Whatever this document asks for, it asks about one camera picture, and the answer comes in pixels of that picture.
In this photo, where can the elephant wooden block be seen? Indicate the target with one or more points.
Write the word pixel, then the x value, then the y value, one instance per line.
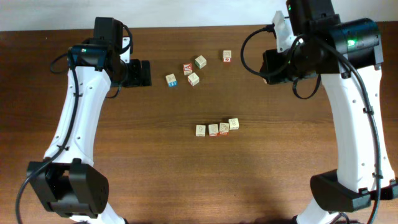
pixel 224 129

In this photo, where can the blue framed wooden block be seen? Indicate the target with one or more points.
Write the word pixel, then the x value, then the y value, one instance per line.
pixel 171 80

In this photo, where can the red sided wooden block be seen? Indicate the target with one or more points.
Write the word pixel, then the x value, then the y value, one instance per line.
pixel 213 129

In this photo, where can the red framed A block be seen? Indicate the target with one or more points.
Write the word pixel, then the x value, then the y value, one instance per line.
pixel 187 69

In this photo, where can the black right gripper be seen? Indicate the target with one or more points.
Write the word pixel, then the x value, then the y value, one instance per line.
pixel 266 70

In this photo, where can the plain Y wooden block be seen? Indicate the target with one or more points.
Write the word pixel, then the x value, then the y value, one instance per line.
pixel 200 130

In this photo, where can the number 2 wooden block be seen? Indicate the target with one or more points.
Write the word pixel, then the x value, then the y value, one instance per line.
pixel 233 123

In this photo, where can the green framed wooden block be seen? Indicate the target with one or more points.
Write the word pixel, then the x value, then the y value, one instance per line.
pixel 200 62

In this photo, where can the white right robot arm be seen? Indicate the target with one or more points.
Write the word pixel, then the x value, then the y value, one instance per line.
pixel 346 58

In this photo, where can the red bottomed far block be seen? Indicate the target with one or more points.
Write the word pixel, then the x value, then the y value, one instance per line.
pixel 227 54

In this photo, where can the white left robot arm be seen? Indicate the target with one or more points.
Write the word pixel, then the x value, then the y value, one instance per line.
pixel 65 180

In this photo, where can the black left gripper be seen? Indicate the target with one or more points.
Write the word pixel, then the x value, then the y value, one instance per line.
pixel 137 79

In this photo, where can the plain I wooden block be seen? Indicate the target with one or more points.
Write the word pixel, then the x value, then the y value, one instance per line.
pixel 193 79

